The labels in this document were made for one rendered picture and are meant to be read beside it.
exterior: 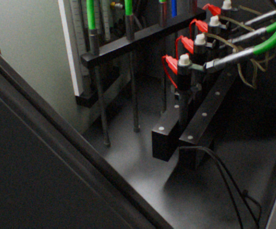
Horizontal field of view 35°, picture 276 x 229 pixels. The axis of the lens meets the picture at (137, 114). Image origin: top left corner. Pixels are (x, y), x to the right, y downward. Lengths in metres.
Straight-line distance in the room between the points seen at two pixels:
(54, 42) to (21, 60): 0.11
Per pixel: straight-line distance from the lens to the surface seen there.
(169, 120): 0.94
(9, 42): 0.84
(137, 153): 1.08
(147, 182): 1.02
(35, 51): 0.91
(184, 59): 0.83
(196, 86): 0.85
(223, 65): 0.80
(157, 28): 1.01
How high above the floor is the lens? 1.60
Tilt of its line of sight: 40 degrees down
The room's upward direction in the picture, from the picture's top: 4 degrees counter-clockwise
